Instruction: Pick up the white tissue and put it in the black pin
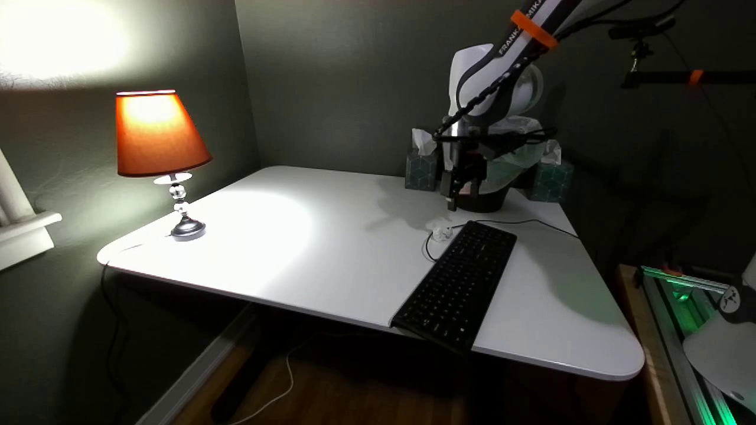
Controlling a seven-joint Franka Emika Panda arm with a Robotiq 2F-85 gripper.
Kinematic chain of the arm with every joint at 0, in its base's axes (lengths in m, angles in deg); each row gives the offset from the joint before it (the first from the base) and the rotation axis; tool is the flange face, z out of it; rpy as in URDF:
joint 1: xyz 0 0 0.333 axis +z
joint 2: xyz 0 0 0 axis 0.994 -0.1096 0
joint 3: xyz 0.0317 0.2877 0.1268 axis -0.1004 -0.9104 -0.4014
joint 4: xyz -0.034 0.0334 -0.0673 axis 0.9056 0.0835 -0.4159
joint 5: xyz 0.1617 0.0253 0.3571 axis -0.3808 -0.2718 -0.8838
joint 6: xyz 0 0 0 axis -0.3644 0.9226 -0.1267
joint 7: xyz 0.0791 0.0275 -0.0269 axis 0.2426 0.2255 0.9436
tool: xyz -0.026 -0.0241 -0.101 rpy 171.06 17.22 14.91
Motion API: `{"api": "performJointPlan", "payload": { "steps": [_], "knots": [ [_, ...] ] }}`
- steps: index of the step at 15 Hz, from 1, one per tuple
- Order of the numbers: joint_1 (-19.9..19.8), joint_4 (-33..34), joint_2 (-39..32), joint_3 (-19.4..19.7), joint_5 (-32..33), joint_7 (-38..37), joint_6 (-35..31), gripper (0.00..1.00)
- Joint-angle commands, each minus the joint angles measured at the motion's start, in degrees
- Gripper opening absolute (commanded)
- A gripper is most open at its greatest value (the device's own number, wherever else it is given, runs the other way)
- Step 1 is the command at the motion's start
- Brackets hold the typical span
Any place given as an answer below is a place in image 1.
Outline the teal tissue box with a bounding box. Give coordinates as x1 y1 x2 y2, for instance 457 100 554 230
403 125 441 193
526 139 576 206

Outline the black computer keyboard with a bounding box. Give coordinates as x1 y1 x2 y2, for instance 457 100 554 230
390 220 520 353

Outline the black camera stand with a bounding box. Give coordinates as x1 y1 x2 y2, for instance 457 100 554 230
606 13 756 90

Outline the thin white floor cable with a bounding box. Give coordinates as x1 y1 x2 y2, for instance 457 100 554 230
231 344 297 425

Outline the white tissue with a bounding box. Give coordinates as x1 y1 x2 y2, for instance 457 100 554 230
426 222 460 243

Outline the wooden bench edge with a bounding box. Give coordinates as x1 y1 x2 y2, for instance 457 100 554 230
613 261 670 425

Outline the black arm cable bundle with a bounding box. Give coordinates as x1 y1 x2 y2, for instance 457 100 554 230
434 0 688 142

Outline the black trash bin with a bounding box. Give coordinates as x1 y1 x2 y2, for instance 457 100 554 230
450 183 515 215

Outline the white window sill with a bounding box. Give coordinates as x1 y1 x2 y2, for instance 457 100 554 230
0 210 66 274

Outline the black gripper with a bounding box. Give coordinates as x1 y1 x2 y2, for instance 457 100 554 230
437 126 496 211

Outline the orange shade table lamp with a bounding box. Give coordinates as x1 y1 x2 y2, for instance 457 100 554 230
113 86 212 240

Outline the white round plate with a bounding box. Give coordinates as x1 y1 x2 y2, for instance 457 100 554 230
681 308 756 416

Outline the orange strap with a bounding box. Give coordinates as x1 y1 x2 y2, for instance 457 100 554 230
508 6 563 54

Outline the aluminium rail with green light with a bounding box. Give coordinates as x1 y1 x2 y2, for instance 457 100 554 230
637 263 756 425

